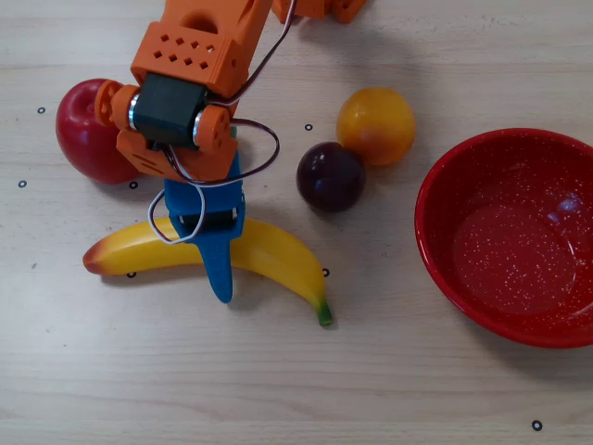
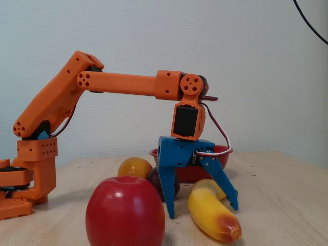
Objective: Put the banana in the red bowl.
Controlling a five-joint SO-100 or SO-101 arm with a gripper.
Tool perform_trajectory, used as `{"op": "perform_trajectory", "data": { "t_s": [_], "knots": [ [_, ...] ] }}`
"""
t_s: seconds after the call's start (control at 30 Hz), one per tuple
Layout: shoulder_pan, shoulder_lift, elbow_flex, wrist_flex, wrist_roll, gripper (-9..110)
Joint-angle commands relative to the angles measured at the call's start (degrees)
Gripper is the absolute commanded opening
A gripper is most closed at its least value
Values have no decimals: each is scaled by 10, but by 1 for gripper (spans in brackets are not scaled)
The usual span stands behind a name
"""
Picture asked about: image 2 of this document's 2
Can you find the red speckled bowl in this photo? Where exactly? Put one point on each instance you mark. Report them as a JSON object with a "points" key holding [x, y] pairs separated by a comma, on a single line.
{"points": [[225, 161]]}

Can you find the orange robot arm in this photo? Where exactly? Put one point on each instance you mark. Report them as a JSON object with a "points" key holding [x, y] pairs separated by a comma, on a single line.
{"points": [[123, 83]]}

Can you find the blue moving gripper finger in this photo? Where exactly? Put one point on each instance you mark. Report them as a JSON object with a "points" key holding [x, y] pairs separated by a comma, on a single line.
{"points": [[219, 176]]}

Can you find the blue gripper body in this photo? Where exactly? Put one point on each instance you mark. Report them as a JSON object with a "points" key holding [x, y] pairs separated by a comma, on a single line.
{"points": [[177, 154]]}

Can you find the red apple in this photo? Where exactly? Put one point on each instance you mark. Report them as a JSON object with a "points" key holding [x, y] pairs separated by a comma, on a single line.
{"points": [[125, 212]]}

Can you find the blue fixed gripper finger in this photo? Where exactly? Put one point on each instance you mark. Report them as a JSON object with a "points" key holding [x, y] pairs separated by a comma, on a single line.
{"points": [[169, 192]]}

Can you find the yellow banana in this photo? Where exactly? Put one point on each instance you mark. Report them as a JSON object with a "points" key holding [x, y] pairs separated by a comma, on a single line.
{"points": [[205, 210]]}

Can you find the yellow orange round fruit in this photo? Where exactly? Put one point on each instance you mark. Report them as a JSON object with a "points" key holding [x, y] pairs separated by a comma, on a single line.
{"points": [[134, 166]]}

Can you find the dark purple plum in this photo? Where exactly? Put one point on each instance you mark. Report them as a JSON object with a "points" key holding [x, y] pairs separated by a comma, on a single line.
{"points": [[153, 179]]}

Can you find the orange robot base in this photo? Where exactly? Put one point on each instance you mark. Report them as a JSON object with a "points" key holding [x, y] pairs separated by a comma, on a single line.
{"points": [[14, 208]]}

